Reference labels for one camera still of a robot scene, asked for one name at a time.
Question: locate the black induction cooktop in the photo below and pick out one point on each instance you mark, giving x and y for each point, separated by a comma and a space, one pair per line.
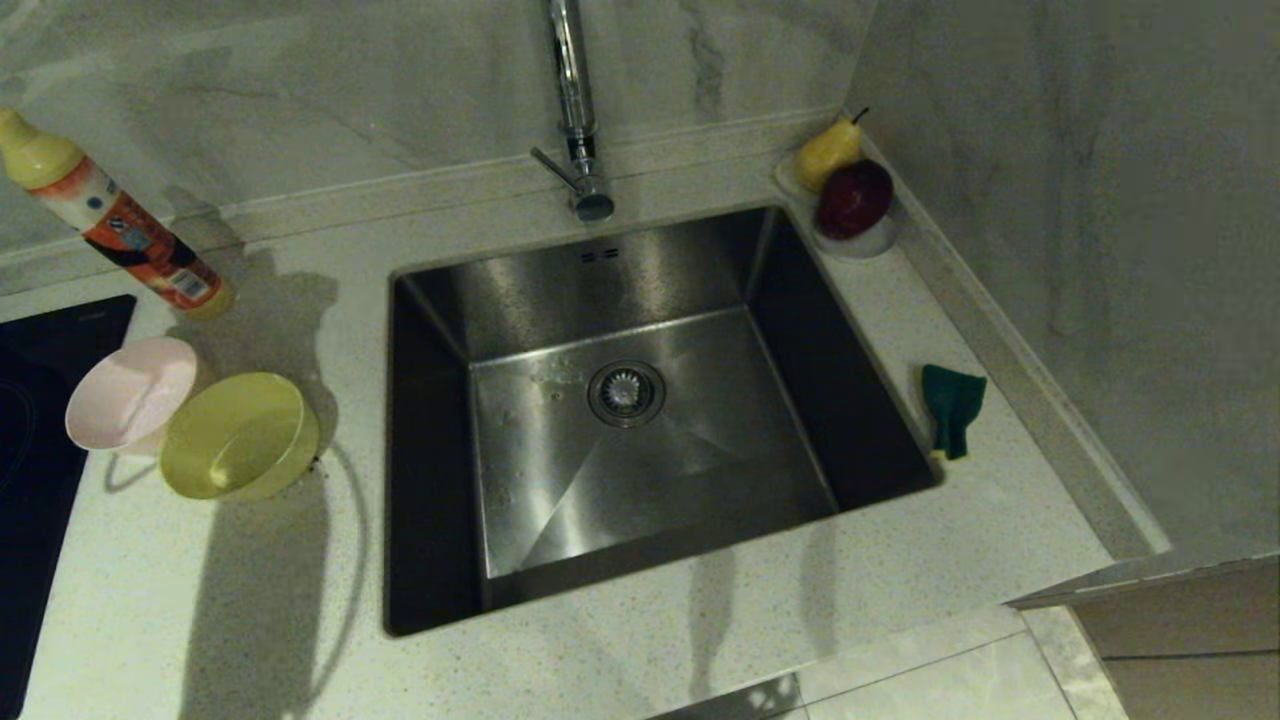
40, 450

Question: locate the yellow plastic bowl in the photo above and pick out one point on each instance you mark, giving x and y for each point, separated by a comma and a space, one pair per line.
240, 440

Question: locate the chrome faucet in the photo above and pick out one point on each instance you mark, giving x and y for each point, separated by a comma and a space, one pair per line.
575, 90

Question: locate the green and yellow sponge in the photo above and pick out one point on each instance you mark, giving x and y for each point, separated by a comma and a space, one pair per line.
950, 400

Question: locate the dark red apple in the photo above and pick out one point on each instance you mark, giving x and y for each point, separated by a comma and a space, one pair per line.
857, 198

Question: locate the round metal drain strainer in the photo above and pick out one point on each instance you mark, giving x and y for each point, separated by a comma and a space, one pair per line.
626, 393

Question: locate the small white dish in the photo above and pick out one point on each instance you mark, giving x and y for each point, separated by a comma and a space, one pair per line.
868, 246

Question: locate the yellow pear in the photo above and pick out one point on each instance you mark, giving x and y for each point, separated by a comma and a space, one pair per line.
828, 152

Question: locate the pink plastic bowl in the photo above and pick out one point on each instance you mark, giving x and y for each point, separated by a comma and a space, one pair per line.
125, 395

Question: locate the orange label dish soap bottle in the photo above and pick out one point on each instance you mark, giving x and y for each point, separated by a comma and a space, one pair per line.
125, 235

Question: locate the stainless steel sink basin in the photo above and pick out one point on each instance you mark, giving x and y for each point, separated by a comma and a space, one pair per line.
700, 460

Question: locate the beige wooden cabinet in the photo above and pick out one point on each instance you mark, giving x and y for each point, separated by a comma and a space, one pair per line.
1190, 640

